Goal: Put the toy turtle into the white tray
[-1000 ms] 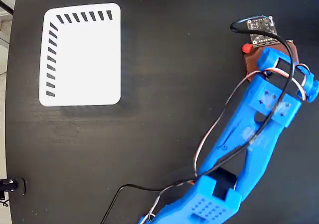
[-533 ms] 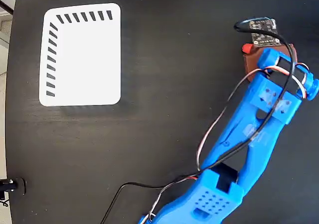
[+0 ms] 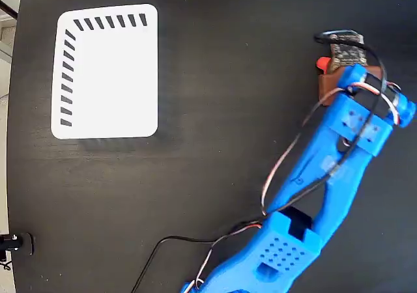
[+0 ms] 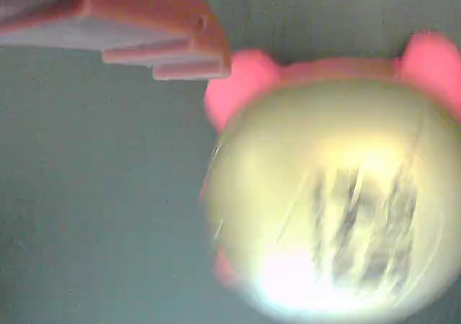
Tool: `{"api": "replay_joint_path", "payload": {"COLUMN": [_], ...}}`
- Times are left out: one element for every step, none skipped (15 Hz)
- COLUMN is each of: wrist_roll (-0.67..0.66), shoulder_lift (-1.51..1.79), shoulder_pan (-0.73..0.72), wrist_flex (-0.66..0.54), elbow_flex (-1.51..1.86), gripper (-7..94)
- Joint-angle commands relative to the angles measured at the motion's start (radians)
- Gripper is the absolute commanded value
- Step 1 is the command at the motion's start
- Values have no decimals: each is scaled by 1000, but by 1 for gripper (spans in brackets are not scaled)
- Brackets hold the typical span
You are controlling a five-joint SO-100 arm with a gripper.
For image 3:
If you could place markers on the black bar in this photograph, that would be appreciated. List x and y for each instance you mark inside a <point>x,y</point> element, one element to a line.
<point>8,9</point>

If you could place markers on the black table clamp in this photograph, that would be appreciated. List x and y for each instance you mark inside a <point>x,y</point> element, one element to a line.
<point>19,243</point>

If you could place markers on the red turtle toy grey shell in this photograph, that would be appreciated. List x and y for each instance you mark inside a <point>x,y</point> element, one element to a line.
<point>323,63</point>

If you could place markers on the white plastic tray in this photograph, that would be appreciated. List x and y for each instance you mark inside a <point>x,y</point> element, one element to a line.
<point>117,78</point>

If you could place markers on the bare camera circuit board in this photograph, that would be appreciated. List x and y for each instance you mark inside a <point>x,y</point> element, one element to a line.
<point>347,52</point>

